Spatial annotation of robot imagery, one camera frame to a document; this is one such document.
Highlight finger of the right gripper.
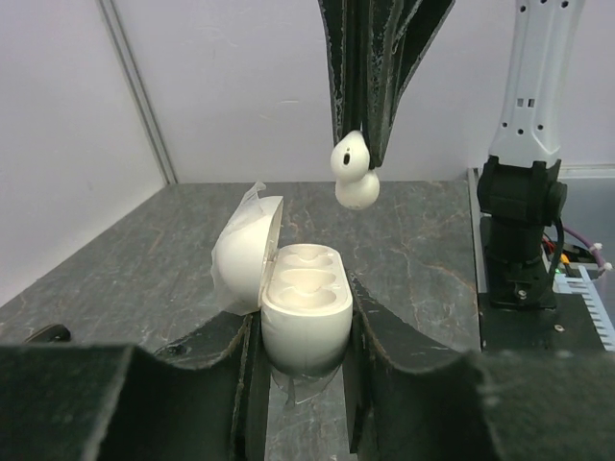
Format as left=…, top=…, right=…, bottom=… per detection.
left=358, top=0, right=455, bottom=168
left=318, top=0, right=369, bottom=143

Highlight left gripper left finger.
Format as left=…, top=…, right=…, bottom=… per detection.
left=1, top=312, right=269, bottom=460

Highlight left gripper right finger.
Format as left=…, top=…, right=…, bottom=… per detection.
left=343, top=275, right=614, bottom=460

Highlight white earbud charging case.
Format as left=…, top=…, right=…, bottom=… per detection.
left=211, top=182, right=353, bottom=376

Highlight white earbud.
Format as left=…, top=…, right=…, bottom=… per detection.
left=331, top=131, right=380, bottom=210

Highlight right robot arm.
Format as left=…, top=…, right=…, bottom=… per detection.
left=319, top=1, right=583, bottom=310

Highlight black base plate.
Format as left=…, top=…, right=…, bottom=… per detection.
left=468, top=167, right=615, bottom=354

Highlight slotted cable duct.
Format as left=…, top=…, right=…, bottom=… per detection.
left=554, top=265, right=614, bottom=352

